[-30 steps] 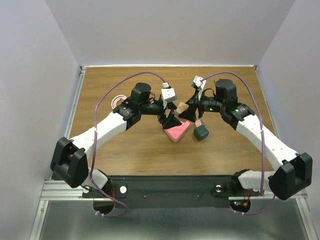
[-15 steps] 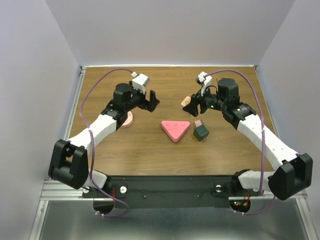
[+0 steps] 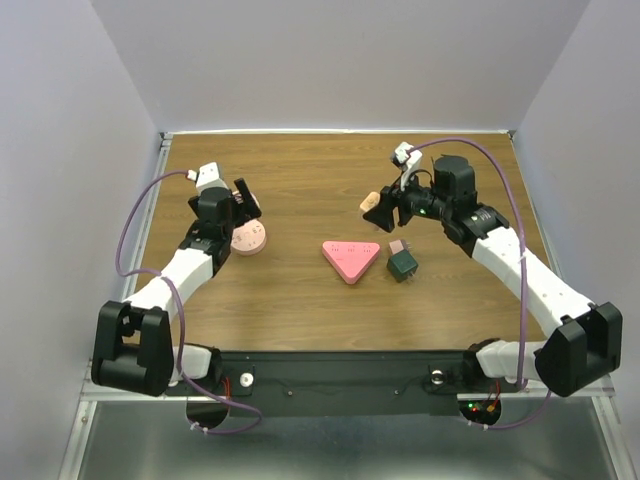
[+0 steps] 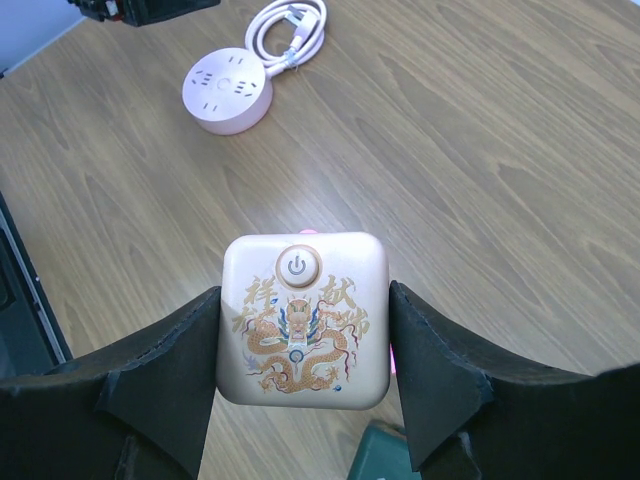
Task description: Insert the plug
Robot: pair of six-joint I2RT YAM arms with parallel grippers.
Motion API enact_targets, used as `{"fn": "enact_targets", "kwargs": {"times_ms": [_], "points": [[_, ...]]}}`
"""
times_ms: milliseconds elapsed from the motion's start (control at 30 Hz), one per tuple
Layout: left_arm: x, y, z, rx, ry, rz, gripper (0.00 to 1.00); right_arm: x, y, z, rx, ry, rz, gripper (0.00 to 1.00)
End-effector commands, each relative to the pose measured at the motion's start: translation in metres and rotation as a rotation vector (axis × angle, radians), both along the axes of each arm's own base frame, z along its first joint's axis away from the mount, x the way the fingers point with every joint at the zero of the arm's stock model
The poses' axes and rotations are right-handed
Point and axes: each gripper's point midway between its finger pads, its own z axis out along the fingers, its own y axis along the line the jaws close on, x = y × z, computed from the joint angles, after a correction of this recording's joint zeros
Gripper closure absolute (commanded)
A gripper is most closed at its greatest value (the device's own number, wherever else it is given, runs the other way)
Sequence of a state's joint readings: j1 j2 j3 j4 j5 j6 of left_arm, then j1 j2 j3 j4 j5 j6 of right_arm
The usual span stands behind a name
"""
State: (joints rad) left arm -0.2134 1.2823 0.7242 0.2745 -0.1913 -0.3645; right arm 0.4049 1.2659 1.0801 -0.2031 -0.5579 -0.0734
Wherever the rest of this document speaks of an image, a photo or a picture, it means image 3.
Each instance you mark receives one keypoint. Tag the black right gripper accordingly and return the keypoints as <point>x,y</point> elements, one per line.
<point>392,196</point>

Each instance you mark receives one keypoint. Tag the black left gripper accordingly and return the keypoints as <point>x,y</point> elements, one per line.
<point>244,212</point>

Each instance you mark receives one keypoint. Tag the beige cube socket adapter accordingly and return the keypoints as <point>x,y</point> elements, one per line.
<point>369,202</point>

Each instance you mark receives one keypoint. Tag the round pink power strip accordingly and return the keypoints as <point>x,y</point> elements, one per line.
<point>249,239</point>

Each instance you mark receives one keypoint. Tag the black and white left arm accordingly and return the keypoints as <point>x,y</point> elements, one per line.
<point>133,349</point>

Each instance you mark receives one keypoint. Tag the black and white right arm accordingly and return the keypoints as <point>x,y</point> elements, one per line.
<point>582,339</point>

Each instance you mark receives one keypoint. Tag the small pink plug adapter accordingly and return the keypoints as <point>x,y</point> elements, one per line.
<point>398,246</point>

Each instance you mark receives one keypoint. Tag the dark green plug adapter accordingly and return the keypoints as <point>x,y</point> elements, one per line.
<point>402,265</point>

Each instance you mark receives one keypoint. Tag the pink triangular power strip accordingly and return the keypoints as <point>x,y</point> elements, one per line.
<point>350,260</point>

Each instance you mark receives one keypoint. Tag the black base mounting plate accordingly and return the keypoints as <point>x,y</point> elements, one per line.
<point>354,383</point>

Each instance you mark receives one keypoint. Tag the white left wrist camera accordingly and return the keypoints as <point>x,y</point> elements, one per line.
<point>207,176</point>

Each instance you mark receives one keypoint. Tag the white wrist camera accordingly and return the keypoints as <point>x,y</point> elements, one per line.
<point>407,160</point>
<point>207,176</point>

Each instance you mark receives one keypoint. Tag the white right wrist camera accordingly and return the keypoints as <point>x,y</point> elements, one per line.
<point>407,160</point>

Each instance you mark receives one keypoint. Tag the aluminium table edge rail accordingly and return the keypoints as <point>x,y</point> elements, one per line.
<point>134,235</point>

